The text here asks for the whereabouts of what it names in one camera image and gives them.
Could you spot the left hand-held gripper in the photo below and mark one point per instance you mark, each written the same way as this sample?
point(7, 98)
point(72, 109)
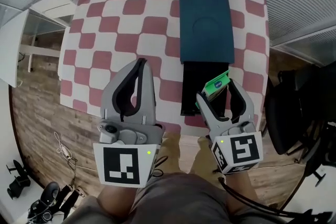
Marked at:
point(123, 160)

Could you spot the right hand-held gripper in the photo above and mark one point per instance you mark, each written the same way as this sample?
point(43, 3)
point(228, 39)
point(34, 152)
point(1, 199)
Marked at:
point(241, 152)

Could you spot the green card packet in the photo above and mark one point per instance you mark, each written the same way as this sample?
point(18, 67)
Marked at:
point(216, 86)

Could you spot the dark teal drawer box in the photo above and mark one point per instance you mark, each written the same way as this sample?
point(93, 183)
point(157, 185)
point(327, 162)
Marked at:
point(204, 26)

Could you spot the person's left forearm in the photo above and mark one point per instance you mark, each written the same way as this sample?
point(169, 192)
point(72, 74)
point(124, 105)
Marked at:
point(115, 202)

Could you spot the person's right forearm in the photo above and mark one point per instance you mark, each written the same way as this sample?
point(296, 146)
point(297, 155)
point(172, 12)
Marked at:
point(241, 191)

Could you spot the person's right leg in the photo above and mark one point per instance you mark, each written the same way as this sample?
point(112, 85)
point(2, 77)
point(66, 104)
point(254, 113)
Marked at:
point(203, 157)

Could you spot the person's leg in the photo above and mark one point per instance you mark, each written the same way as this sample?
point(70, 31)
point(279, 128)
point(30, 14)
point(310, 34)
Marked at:
point(203, 157)
point(170, 152)

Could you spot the black office chair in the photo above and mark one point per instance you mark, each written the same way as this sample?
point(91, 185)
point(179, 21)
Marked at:
point(294, 112)

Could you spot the person's left leg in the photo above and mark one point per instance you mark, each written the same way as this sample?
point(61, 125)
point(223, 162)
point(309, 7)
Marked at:
point(170, 152)

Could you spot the red white checkered tablecloth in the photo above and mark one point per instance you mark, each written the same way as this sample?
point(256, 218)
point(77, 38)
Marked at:
point(126, 29)

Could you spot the grey shorts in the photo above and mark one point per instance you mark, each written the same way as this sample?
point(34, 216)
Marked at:
point(181, 199)

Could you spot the white chair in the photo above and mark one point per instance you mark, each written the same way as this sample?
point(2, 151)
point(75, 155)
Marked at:
point(56, 6)

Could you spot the white desk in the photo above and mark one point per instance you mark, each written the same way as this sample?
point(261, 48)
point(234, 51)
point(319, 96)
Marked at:
point(11, 44)

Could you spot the black tripod equipment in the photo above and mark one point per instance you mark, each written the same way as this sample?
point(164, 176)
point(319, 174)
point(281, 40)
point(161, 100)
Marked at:
point(50, 202)

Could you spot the small black stand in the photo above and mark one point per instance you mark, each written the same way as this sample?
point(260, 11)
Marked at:
point(18, 181)

